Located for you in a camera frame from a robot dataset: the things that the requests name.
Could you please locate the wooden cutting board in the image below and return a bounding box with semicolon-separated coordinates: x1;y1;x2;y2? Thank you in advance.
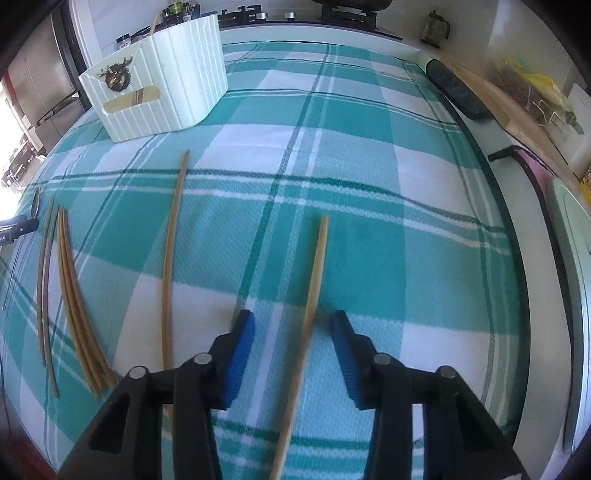
443;60;575;181

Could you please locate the grey-green chopstick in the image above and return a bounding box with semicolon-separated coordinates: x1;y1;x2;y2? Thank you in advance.
37;199;52;367
44;196;61;398

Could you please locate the yellow plastic bag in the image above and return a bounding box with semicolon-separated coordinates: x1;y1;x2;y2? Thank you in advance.
489;54;580;136

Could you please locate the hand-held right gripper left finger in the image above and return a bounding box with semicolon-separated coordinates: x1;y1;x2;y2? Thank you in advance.
56;309;257;480

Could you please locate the glass pitcher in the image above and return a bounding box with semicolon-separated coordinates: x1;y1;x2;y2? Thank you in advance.
421;10;451;47

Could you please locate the white ribbed plastic basket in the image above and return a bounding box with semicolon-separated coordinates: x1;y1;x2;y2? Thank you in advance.
78;13;229;143

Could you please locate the teal white plaid tablecloth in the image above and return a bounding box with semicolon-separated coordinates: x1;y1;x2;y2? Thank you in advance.
0;41;532;480

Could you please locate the black handle bar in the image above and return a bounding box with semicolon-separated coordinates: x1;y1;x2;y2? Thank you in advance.
488;144;522;162

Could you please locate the stainless steel refrigerator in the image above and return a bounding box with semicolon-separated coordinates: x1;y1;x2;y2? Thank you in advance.
4;0;86;153

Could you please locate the black gas stove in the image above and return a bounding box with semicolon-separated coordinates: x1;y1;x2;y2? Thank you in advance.
217;8;403;40

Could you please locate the white carton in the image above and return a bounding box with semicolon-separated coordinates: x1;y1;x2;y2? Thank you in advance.
566;83;591;182

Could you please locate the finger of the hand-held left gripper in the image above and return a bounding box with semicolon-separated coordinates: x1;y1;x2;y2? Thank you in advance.
0;216;40;236

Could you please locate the black chair back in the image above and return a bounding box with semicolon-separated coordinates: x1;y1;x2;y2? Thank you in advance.
425;59;491;121

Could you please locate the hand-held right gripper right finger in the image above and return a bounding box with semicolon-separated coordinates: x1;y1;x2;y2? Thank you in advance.
330;310;525;480

